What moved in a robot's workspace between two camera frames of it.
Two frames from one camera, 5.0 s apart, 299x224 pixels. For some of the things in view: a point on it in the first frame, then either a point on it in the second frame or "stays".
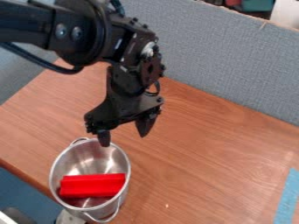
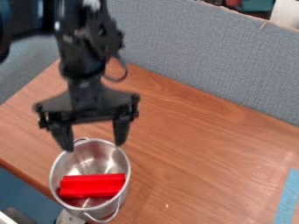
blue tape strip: x=284 y=214 stays
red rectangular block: x=91 y=185 stays
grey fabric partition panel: x=234 y=56 stays
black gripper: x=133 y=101 → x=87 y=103
